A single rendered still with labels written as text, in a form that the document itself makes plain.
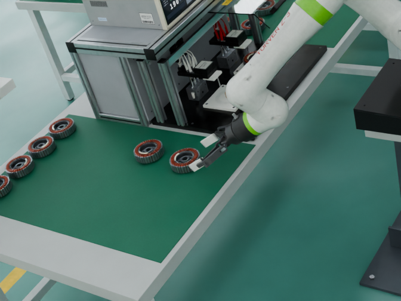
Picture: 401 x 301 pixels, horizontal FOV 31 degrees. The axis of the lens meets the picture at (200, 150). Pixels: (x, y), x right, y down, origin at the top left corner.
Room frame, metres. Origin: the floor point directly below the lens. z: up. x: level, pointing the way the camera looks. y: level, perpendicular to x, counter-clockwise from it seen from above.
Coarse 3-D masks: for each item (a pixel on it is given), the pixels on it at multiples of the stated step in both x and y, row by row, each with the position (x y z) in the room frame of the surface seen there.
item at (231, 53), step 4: (232, 48) 2.73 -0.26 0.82; (228, 52) 2.71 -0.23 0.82; (232, 52) 2.70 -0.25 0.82; (220, 56) 2.69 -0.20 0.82; (224, 56) 2.68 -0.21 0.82; (228, 56) 2.67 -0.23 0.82; (232, 56) 2.69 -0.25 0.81; (236, 56) 2.71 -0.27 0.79; (220, 60) 2.68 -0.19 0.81; (224, 60) 2.67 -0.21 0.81; (228, 60) 2.67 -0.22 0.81; (232, 60) 2.69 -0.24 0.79; (236, 60) 2.71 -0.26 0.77; (220, 64) 2.69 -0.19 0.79; (224, 64) 2.67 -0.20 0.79; (228, 64) 2.66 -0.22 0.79; (232, 64) 2.68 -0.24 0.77; (224, 68) 2.68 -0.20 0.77; (228, 68) 2.66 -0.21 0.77
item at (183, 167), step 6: (180, 150) 2.16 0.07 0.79; (186, 150) 2.15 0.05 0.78; (192, 150) 2.14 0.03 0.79; (174, 156) 2.14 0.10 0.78; (180, 156) 2.15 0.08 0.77; (186, 156) 2.13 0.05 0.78; (192, 156) 2.13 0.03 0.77; (198, 156) 2.09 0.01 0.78; (174, 162) 2.10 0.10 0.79; (186, 162) 2.08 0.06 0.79; (192, 162) 2.07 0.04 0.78; (174, 168) 2.09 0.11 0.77; (180, 168) 2.07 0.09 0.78; (186, 168) 2.07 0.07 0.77
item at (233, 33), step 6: (234, 30) 2.69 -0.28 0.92; (240, 30) 2.67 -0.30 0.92; (216, 36) 2.73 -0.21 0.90; (228, 36) 2.65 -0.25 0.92; (234, 36) 2.63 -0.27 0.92; (240, 36) 2.63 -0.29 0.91; (246, 36) 2.66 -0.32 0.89; (210, 42) 2.71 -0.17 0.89; (216, 42) 2.69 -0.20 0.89; (222, 42) 2.67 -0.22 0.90; (228, 42) 2.65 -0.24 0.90; (234, 42) 2.63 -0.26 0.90; (240, 42) 2.62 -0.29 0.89; (246, 42) 2.63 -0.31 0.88; (222, 48) 2.69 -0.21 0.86; (228, 48) 2.72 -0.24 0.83; (222, 54) 2.69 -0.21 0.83
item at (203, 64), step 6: (204, 60) 2.51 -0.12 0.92; (198, 66) 2.48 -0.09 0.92; (204, 66) 2.47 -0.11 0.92; (210, 66) 2.46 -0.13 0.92; (216, 66) 2.48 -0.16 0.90; (180, 72) 2.52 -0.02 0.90; (186, 72) 2.51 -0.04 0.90; (192, 72) 2.49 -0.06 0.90; (198, 72) 2.46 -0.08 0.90; (204, 72) 2.45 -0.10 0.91; (210, 72) 2.45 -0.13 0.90; (216, 72) 2.47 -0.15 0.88; (198, 78) 2.54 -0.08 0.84; (204, 78) 2.45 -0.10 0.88; (210, 78) 2.43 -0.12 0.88; (216, 78) 2.43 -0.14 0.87; (192, 84) 2.51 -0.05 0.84
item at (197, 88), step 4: (196, 80) 2.56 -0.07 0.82; (200, 80) 2.55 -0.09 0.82; (204, 80) 2.54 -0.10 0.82; (196, 84) 2.52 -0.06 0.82; (200, 84) 2.51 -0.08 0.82; (204, 84) 2.53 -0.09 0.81; (188, 88) 2.51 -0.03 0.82; (192, 88) 2.50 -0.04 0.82; (196, 88) 2.49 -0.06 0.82; (200, 88) 2.51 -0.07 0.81; (204, 88) 2.52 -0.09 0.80; (188, 92) 2.51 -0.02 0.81; (196, 92) 2.49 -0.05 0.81; (200, 92) 2.50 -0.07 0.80; (204, 92) 2.52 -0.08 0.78; (188, 96) 2.52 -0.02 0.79; (196, 96) 2.49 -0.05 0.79; (200, 96) 2.50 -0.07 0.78; (196, 100) 2.49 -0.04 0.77
